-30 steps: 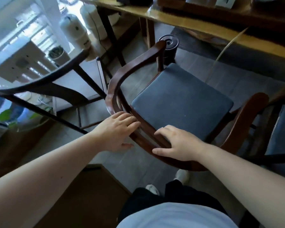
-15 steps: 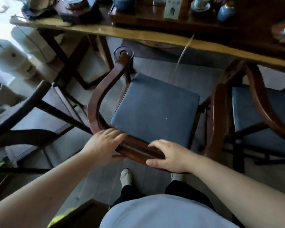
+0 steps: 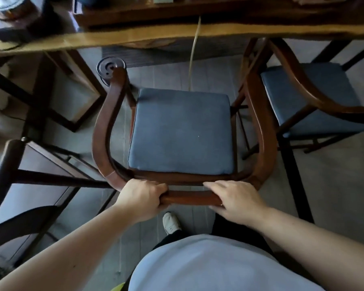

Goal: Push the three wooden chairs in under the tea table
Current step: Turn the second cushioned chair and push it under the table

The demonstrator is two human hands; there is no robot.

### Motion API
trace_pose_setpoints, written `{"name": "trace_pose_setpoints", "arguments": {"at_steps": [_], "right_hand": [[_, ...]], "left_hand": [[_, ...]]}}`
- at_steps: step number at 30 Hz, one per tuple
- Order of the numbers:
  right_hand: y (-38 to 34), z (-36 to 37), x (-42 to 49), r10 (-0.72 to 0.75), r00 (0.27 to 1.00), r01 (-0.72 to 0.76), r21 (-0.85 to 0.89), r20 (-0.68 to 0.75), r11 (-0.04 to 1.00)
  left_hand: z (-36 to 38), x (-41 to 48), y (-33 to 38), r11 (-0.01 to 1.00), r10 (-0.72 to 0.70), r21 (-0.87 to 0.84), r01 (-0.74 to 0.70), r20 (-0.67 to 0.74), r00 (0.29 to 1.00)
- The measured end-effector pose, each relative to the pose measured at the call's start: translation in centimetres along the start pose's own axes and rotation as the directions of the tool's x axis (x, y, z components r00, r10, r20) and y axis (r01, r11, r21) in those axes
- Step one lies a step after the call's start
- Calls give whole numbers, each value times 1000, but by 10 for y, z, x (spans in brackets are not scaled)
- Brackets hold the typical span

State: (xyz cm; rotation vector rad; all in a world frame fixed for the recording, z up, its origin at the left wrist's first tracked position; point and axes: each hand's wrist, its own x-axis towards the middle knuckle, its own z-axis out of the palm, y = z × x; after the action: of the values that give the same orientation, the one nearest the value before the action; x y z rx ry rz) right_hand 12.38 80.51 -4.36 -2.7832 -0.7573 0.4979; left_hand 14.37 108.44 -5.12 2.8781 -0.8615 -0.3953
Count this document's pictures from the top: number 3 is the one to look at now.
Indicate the person's left hand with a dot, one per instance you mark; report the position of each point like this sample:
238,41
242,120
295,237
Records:
139,200

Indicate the person's right hand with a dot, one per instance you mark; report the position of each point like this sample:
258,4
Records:
239,203

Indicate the dark blue seat cushion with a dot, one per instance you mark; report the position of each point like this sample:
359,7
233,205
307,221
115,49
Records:
336,81
182,130

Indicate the cushioned wooden armchair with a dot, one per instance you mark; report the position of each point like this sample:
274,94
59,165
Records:
264,124
309,95

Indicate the wooden chair bare seat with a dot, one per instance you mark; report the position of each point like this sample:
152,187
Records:
3,178

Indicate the person's left forearm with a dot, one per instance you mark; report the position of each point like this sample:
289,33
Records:
63,257

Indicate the person's right forearm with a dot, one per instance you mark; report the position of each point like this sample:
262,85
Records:
321,248

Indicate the black trousers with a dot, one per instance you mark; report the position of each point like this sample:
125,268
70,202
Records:
230,231

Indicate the white sneaker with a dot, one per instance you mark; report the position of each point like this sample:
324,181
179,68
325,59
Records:
171,223

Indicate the white shirt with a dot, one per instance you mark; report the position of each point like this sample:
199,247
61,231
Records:
218,266

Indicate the yellow green pouch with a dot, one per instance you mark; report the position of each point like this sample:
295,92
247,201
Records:
119,287

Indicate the black lidded bucket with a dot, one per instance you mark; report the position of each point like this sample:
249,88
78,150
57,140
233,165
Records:
107,66

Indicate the wooden table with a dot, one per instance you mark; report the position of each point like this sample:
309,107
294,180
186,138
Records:
245,31

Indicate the long dark wooden tea tray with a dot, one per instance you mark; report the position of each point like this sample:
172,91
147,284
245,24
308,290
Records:
170,13

